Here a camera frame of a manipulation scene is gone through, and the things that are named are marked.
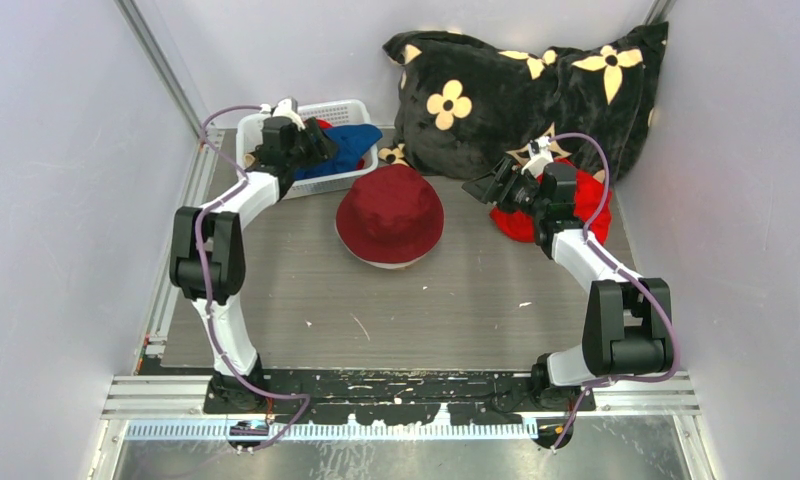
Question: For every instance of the black hat in basket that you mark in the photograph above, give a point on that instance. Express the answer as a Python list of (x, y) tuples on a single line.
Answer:
[(252, 161)]

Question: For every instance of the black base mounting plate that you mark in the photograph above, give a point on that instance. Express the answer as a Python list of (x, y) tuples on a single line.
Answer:
[(397, 397)]

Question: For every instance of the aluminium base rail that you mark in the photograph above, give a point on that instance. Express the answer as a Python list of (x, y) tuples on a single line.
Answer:
[(170, 407)]

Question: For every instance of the dark red bucket hat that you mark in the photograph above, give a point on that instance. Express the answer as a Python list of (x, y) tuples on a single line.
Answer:
[(390, 216)]

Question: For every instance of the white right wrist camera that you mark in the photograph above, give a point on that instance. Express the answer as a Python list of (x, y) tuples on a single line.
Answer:
[(539, 157)]

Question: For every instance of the black floral pillow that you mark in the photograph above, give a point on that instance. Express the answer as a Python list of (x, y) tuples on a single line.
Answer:
[(465, 104)]

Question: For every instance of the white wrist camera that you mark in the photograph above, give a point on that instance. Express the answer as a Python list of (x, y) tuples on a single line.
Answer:
[(539, 157), (286, 108)]

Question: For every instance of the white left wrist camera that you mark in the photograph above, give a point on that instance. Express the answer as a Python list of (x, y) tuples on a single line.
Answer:
[(286, 108)]

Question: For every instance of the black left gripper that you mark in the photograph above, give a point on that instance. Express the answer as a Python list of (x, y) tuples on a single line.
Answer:
[(323, 147)]

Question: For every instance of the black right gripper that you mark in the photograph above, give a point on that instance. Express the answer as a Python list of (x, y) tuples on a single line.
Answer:
[(487, 189)]

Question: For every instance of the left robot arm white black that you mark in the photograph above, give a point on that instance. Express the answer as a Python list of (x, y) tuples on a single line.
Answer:
[(207, 258)]

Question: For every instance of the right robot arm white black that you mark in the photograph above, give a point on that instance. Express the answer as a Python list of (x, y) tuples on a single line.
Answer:
[(627, 333)]

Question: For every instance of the white plastic basket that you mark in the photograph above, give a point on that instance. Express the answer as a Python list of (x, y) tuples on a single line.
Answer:
[(337, 113)]

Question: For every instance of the blue bucket hat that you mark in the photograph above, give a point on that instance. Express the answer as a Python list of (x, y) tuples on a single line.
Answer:
[(353, 142)]

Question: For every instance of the grey bucket hat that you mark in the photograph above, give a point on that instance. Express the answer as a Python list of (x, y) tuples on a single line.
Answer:
[(382, 265)]

